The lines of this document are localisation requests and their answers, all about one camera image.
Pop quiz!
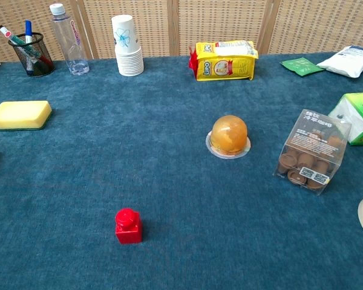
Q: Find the clear box of brown capsules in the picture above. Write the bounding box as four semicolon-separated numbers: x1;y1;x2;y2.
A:
273;108;352;196

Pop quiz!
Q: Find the blue felt table cover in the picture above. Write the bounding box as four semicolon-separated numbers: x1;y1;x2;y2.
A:
0;51;363;290

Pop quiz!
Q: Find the orange bun in clear dome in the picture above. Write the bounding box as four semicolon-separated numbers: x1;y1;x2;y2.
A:
205;114;252;160

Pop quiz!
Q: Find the yellow Lipo snack package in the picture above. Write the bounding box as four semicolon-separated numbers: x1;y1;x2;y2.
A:
188;40;260;82

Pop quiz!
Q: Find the small red toy brick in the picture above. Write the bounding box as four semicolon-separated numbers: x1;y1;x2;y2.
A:
114;207;143;245

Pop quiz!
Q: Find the stack of white paper cups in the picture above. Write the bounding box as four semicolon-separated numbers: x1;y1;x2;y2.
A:
111;14;145;77

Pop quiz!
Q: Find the wicker folding screen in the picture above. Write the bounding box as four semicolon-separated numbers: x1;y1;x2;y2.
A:
0;0;363;63

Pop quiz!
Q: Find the flat green sachet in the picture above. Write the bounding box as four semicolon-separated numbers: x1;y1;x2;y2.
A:
280;57;325;77

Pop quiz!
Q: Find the clear plastic water bottle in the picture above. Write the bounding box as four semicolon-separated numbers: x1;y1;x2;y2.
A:
49;2;90;76

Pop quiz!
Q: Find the black mesh pen holder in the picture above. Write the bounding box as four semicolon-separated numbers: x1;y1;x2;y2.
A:
8;32;56;77

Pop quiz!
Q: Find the yellow sponge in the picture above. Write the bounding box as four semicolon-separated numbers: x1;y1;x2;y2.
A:
0;100;53;131

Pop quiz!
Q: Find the white plastic packet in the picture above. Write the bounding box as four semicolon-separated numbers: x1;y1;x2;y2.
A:
316;45;363;79

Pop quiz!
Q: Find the blue marker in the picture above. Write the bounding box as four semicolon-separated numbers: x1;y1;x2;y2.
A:
24;20;42;58

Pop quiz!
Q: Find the green marker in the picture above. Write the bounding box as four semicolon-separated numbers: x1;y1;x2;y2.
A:
10;34;42;59

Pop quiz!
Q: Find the white marker with red band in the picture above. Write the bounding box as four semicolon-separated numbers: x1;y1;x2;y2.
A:
0;25;54;69

